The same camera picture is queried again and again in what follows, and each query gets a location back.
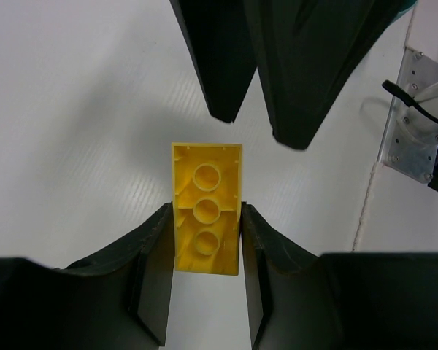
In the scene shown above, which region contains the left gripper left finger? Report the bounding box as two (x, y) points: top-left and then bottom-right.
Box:
(0, 203), (174, 349)

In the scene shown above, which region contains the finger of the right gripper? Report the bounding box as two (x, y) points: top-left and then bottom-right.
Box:
(244, 0), (404, 150)
(171, 0), (256, 123)

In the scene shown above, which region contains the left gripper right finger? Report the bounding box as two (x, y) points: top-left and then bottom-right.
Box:
(240, 203), (438, 349)

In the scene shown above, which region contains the yellow lego brick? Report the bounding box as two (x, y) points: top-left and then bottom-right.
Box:
(172, 142), (242, 276)

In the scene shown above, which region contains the teal divided round container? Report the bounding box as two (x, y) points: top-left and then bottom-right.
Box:
(391, 0), (418, 23)

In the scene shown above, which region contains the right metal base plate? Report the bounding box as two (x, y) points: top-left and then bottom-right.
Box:
(380, 48), (438, 184)

